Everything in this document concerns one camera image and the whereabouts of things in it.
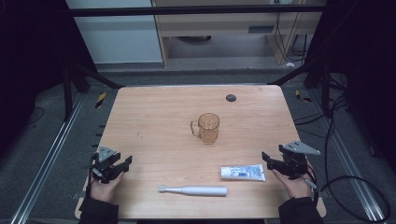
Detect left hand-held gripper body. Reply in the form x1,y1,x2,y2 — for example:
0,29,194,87
91,146,122,185

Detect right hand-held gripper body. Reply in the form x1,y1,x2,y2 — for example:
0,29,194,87
274,140,321,181

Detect white toothpaste tube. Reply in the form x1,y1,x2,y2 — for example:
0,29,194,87
219,163,267,182

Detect amber glass cup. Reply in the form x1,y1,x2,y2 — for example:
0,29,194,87
190,112,221,145

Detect white electric toothbrush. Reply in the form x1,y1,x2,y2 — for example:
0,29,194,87
157,184,229,197

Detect person's right hand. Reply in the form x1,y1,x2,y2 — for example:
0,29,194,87
272,161,316,200

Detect person's left hand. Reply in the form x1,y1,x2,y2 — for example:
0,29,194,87
90,171,126,203

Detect yellow black tape strip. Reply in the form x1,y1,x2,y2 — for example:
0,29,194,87
94,91,107,109
294,89,312,104

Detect black metal stand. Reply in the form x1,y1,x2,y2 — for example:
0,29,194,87
61,60,126,123
266,57,332,118

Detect white cabinet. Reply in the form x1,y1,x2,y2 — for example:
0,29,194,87
65,0,163,65

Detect dark curtain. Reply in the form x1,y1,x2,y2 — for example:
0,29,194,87
0,0,97,157
303,0,396,174

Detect light wooden desk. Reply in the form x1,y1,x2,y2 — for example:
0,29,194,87
150,0,325,67

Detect black horizontal bar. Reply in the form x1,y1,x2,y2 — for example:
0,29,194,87
66,4,329,18

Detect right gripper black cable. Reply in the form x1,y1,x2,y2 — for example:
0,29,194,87
304,164,320,207

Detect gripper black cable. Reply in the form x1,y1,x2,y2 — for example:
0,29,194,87
85,152,98,198
304,164,320,207

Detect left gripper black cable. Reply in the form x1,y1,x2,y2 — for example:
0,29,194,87
85,152,98,198

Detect black looped floor cable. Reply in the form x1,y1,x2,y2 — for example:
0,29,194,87
319,92,392,224

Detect aluminium floor rail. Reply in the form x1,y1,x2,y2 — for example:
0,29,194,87
307,89,388,222
8,92,86,224

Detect black cables under desk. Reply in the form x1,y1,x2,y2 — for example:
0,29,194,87
273,11,313,63

